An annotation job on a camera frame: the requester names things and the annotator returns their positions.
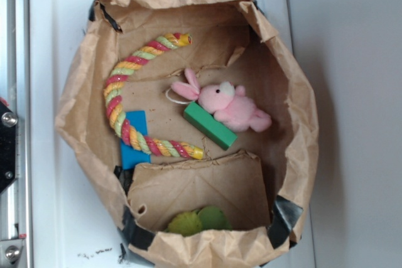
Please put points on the green rectangular block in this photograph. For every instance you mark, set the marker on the green rectangular block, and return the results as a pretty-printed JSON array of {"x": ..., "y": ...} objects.
[{"x": 207, "y": 125}]

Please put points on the brown paper bag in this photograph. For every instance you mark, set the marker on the brown paper bag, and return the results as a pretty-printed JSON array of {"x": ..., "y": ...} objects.
[{"x": 263, "y": 182}]

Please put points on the pink plush bunny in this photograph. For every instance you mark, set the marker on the pink plush bunny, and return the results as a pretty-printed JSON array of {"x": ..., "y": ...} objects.
[{"x": 227, "y": 103}]

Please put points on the blue rectangular block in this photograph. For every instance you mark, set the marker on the blue rectangular block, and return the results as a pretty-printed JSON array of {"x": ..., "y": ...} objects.
[{"x": 131, "y": 157}]

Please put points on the green plush toy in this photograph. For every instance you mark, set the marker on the green plush toy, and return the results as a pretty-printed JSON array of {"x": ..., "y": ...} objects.
[{"x": 191, "y": 222}]

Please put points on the white plastic tray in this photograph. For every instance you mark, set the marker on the white plastic tray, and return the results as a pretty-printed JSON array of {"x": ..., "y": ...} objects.
[{"x": 71, "y": 228}]

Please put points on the black metal bracket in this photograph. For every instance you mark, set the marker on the black metal bracket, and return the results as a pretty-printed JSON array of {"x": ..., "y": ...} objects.
[{"x": 9, "y": 121}]

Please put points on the aluminium frame rail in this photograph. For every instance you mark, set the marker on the aluminium frame rail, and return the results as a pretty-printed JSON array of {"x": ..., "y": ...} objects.
[{"x": 16, "y": 212}]

